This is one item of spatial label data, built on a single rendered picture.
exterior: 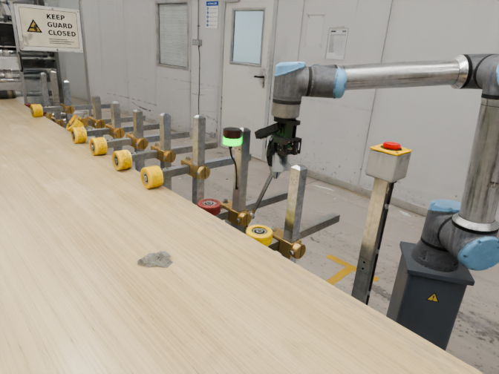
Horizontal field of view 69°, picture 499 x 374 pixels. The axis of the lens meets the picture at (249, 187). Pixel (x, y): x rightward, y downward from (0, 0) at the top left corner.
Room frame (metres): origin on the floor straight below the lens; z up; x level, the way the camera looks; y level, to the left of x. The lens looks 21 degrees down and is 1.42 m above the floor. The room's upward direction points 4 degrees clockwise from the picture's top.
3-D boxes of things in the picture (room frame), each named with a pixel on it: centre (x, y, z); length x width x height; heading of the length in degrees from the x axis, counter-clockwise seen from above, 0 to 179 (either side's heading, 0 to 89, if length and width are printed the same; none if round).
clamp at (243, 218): (1.21, 0.05, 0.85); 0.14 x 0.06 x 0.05; 44
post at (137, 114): (1.74, 0.55, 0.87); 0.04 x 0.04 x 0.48; 44
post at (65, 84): (2.46, 1.25, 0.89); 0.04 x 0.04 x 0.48; 44
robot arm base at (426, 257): (1.40, -0.83, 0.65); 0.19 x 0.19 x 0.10
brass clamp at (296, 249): (1.04, -0.13, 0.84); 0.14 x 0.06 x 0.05; 44
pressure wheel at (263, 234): (0.98, -0.04, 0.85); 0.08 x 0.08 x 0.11
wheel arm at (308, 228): (1.12, -0.18, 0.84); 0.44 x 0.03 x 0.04; 134
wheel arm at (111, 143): (1.81, 0.54, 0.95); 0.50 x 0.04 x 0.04; 134
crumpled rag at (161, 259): (0.79, 0.22, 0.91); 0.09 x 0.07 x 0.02; 101
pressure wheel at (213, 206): (1.16, 0.14, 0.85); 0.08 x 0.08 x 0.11
